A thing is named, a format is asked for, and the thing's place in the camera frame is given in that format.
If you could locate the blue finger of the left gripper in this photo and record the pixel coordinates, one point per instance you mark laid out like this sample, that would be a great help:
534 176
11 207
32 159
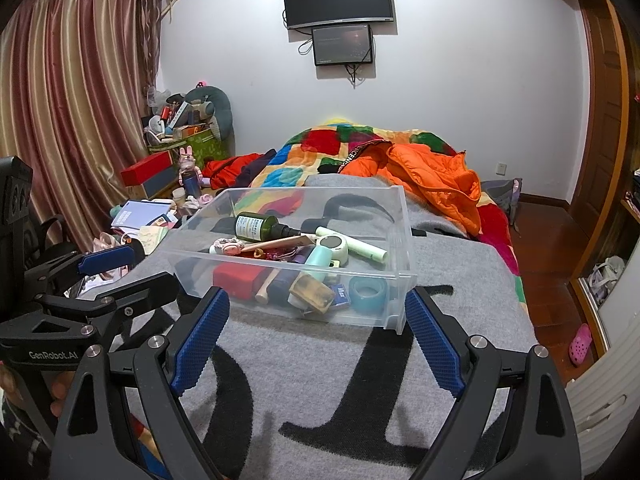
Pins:
107 260

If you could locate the grey blanket black letters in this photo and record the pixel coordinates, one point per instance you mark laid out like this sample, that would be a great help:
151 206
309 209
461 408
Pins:
290 399

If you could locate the gold perfume bottle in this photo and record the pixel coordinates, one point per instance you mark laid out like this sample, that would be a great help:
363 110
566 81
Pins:
308 294

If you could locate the small wall monitor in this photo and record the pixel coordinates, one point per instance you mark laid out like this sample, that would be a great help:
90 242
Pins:
347 44

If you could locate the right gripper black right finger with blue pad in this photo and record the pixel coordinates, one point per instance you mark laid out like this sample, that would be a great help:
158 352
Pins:
511 418

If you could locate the pink slipper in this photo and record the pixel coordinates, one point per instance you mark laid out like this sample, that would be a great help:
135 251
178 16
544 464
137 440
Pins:
579 346

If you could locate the green glass spray bottle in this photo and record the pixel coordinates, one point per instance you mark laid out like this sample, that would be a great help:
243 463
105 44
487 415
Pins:
261 228

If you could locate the striped red gold curtain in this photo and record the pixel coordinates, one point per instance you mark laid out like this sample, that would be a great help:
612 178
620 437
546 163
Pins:
75 80

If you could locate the blue barcode box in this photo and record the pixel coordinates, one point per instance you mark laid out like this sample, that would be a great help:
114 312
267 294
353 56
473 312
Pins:
341 296

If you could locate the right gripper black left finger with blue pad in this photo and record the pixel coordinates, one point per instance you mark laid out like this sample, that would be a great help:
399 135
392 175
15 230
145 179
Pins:
95 440

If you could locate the red box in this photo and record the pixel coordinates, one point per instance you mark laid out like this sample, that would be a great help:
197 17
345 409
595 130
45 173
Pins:
157 168

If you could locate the orange jacket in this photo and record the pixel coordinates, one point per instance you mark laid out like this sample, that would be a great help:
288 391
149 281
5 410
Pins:
441 181

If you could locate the purple black cosmetic bottle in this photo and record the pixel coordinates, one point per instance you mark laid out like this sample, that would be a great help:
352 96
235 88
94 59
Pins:
279 288

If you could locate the pink white braided item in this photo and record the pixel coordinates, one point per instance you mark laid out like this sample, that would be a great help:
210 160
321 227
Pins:
227 247

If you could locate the light green cylinder stick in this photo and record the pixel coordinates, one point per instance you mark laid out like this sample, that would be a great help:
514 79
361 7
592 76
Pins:
361 248

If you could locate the teal tape roll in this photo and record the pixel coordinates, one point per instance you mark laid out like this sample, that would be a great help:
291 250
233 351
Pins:
368 295

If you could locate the beige cosmetic tube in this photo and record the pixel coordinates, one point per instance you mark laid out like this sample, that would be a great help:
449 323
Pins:
281 243

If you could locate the mint green tube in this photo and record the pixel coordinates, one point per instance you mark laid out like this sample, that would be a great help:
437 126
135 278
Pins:
318 263

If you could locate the clear plastic storage bin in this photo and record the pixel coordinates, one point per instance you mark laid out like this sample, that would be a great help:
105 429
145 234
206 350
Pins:
378 216

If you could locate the pink bunny toy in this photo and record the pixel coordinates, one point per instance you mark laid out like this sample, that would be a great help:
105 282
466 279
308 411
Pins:
190 176

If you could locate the colourful patchwork quilt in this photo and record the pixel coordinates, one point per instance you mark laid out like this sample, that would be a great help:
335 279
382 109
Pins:
325 148

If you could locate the green cardboard box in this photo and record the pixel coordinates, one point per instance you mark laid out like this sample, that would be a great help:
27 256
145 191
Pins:
205 146

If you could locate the person's left hand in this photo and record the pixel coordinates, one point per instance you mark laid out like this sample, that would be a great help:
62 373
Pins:
59 387

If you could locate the wooden door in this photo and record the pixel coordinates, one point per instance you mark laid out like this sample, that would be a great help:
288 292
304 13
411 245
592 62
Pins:
608 124

